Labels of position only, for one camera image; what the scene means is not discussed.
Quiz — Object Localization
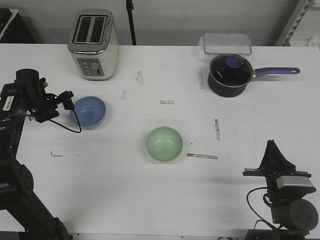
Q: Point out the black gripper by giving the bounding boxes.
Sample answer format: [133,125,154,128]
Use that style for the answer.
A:
[242,140,312,193]
[30,91,74,123]

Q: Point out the dark blue saucepan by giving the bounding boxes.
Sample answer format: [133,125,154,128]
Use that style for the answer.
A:
[207,60,301,98]

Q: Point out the green bowl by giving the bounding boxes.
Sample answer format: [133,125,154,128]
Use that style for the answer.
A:
[146,126,183,162]

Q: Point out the white crumpled cloth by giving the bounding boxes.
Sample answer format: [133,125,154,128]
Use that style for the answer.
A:
[307,36,320,48]

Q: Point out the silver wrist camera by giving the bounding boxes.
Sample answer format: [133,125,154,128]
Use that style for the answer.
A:
[276,175,316,194]

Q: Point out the grey slotted shelf upright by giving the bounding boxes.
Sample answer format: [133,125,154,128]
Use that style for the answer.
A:
[274,0,320,47]

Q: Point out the glass pot lid blue knob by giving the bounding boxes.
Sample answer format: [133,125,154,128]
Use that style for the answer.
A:
[210,54,253,87]

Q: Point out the cream and chrome toaster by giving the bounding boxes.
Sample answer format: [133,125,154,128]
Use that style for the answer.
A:
[67,8,119,81]

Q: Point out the blue bowl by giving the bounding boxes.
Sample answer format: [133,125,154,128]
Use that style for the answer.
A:
[70,96,107,130]

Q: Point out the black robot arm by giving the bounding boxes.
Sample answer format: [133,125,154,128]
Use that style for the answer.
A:
[242,140,319,240]
[0,68,75,240]

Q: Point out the clear plastic food container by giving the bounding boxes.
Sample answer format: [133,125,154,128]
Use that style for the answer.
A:
[198,32,252,55]

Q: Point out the black tripod pole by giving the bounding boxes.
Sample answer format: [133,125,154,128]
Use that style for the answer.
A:
[125,0,137,46]

